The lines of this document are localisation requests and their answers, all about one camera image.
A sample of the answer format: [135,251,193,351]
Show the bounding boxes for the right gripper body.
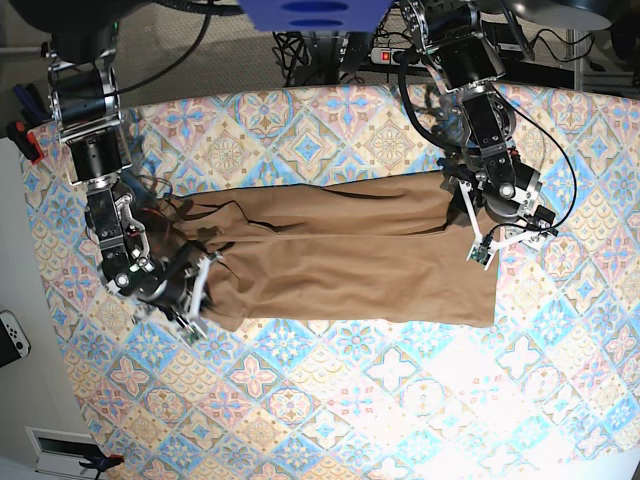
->
[169,251,223,345]

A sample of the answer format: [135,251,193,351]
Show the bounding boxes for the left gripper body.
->
[457,177,558,270]

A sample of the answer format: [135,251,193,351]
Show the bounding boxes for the brown t-shirt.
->
[163,171,498,331]

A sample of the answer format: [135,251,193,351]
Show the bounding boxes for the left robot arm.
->
[396,1,557,268]

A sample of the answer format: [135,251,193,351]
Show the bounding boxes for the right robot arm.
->
[48,1,215,345]

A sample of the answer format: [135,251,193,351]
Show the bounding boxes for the patterned tablecloth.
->
[21,86,639,479]

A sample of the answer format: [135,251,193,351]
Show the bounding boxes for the black orange clamp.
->
[79,445,124,477]

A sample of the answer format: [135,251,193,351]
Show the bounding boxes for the game console controller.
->
[0,310,31,367]

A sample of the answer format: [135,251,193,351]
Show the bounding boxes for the white power strip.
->
[369,47,404,66]

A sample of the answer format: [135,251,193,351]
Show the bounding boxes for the red black clamp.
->
[6,121,44,164]

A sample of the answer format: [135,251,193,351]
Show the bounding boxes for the blue plastic box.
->
[238,0,392,32]

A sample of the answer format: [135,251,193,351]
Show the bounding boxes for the white wall vent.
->
[26,426,100,479]

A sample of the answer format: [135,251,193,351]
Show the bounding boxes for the tangled black cables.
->
[272,29,371,89]

